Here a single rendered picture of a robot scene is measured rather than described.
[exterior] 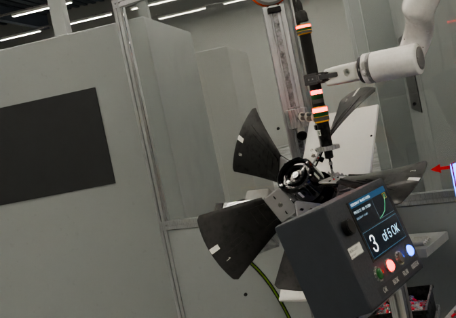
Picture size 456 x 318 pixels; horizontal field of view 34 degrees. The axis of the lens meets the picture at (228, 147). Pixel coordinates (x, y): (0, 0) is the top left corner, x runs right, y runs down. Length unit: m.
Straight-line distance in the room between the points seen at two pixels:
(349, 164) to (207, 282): 1.19
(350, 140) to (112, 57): 1.99
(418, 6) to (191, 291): 1.95
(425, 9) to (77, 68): 2.62
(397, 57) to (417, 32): 0.12
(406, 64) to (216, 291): 1.73
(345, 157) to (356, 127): 0.12
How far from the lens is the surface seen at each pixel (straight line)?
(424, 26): 2.03
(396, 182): 2.03
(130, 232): 4.22
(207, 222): 2.25
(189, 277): 3.45
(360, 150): 2.45
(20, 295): 4.55
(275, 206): 2.20
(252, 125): 2.37
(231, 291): 3.33
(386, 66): 2.00
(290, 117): 2.70
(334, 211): 1.25
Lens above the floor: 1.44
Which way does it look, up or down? 3 degrees down
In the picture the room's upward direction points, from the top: 12 degrees counter-clockwise
